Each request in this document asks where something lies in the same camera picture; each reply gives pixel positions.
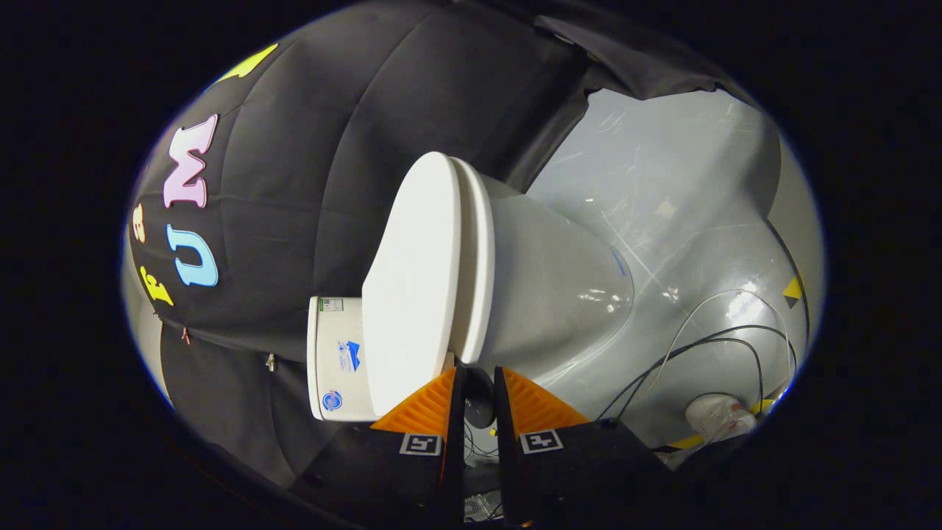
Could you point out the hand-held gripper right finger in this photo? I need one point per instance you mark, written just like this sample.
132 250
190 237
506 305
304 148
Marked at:
559 471

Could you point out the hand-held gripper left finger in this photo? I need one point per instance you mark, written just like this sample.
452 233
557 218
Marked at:
412 478

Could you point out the white ceramic toilet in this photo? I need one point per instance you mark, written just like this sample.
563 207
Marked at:
552 294

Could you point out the white toilet seat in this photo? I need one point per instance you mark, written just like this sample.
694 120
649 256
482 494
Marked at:
477 258

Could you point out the dark round object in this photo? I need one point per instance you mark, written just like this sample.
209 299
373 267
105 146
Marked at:
478 401

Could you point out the person's white shoe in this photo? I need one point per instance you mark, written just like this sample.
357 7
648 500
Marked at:
717 416

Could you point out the yellow black floor tape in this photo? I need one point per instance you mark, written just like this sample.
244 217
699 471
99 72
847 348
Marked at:
792 291

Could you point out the black backdrop cloth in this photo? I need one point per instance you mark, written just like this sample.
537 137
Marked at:
294 184

